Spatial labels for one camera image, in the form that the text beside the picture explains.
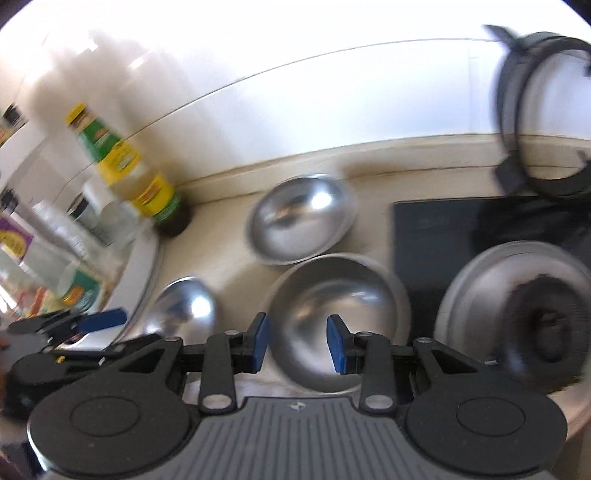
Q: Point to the green yellow label sauce bottle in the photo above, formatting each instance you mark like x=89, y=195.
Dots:
x=120, y=157

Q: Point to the purple label sauce bottle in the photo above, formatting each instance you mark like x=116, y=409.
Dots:
x=81, y=288

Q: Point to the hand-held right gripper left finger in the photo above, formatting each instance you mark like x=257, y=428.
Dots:
x=262, y=339

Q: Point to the steel stove burner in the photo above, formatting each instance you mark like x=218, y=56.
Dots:
x=485, y=286

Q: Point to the steel bowl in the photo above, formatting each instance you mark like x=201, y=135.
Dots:
x=302, y=217
x=300, y=314
x=184, y=304

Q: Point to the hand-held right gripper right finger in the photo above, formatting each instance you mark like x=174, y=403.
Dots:
x=336, y=344

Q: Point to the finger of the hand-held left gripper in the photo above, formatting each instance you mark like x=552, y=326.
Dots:
x=115, y=350
x=104, y=318

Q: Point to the white two-tier round rack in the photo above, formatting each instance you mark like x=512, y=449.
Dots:
x=145, y=267

